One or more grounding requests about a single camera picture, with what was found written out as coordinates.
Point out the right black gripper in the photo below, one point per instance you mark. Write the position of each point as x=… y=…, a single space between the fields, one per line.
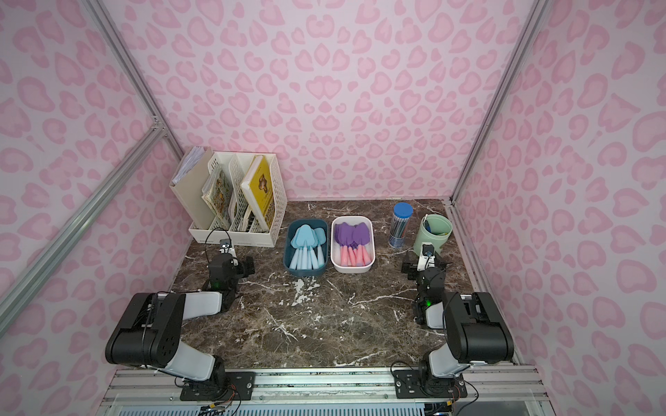
x=409 y=267

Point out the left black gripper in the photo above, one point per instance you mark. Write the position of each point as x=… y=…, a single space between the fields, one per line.
x=244 y=265

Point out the dark teal storage box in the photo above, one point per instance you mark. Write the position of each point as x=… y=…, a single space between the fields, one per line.
x=289 y=251

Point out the teal pointed shovel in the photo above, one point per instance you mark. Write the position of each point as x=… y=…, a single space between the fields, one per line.
x=304 y=242

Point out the white storage box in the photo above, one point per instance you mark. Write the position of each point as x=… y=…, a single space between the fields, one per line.
x=334 y=251

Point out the purple square shovel pink handle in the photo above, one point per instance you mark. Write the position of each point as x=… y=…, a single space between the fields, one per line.
x=341 y=236

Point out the teal heart shovel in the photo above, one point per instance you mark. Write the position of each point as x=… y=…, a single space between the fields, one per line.
x=321 y=241

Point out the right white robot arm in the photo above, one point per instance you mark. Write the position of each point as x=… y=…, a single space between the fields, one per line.
x=476 y=334

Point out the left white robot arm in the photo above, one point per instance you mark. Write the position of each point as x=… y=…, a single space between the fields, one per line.
x=149 y=335

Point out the green cup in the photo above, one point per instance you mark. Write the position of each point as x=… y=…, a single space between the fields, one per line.
x=434 y=230

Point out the blue lid pen tube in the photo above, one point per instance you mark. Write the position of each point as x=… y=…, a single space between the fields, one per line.
x=402 y=213

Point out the illustrated picture book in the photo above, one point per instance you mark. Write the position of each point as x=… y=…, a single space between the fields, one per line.
x=217 y=193

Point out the white file organizer rack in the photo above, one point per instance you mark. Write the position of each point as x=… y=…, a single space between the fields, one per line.
x=244 y=230

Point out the yellow book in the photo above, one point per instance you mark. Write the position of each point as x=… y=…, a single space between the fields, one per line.
x=258 y=191

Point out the beige folder with papers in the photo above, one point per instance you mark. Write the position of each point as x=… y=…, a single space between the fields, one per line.
x=187 y=184

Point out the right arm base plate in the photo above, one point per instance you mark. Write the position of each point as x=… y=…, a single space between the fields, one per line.
x=414 y=384

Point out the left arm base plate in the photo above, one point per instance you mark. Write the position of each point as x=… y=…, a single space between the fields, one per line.
x=234 y=386

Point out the aluminium front rail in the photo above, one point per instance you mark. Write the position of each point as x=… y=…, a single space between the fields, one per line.
x=504 y=389

